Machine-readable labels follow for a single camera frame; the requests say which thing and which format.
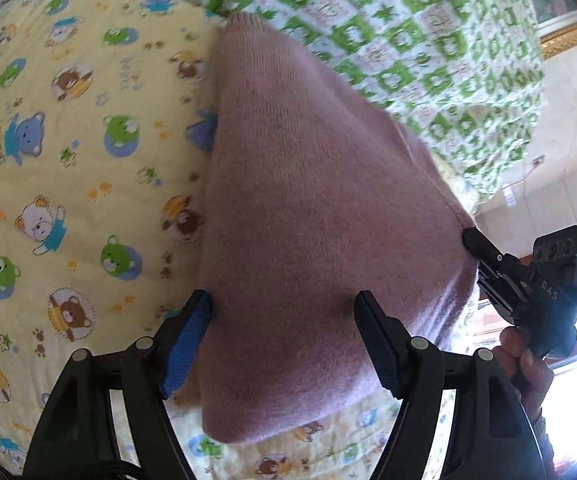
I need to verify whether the purple knit sweater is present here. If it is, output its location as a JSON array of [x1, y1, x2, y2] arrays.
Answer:
[[198, 14, 477, 443]]

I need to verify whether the person's right forearm sleeve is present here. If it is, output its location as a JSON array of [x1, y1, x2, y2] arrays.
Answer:
[[532, 411, 558, 480]]

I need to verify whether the person's right hand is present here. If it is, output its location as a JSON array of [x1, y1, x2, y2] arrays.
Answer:
[[493, 326, 554, 422]]

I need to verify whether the green white checkered quilt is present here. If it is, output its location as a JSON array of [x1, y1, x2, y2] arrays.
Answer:
[[13, 0, 548, 206]]

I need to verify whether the gold framed picture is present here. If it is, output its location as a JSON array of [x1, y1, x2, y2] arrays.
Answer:
[[531, 0, 577, 60]]

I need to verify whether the yellow cartoon bear bedsheet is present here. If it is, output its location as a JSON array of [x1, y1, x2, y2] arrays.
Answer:
[[0, 0, 475, 480]]

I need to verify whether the white wall cable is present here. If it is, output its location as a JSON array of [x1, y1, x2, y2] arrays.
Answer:
[[487, 154, 548, 206]]

